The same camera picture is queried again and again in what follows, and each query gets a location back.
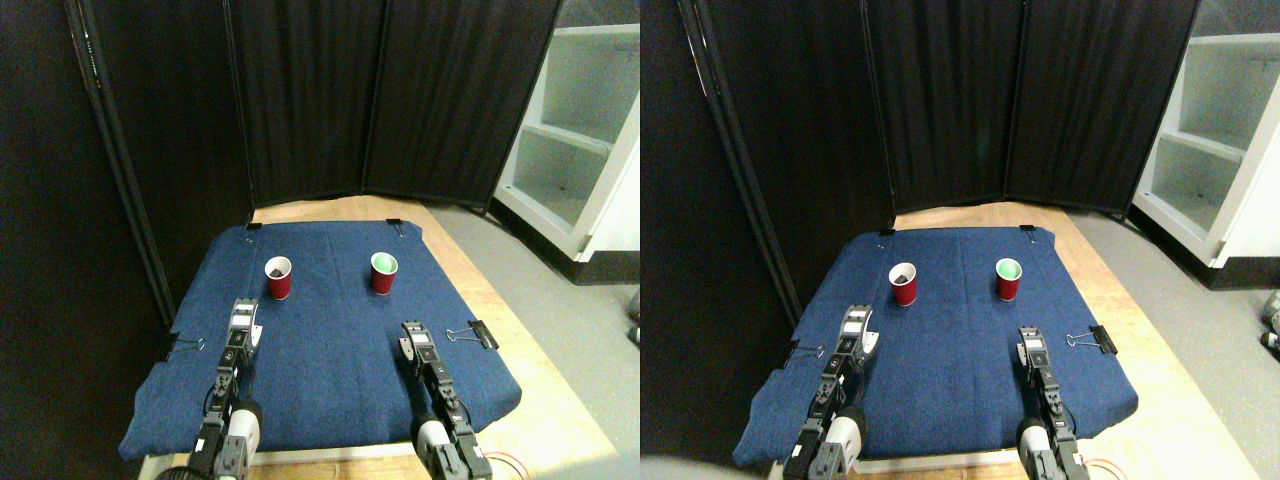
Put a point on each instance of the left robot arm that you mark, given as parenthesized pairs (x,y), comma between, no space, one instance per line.
(228,420)
(835,425)

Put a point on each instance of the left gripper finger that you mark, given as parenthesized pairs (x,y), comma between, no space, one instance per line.
(873,344)
(257,338)

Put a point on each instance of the black curtain stand pole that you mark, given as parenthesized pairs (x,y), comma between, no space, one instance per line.
(120,170)
(238,120)
(735,170)
(878,120)

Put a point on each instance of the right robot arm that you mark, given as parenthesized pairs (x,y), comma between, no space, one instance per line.
(1055,425)
(445,420)

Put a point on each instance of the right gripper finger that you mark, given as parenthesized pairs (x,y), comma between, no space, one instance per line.
(406,347)
(1021,350)

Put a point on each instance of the dark blue cloth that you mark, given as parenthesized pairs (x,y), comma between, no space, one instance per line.
(950,350)
(330,340)

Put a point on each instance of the white shelf unit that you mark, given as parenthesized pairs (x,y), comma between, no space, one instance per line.
(1240,200)
(600,200)

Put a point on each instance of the grey and black device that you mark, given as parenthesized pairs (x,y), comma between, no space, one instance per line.
(634,318)
(1272,320)

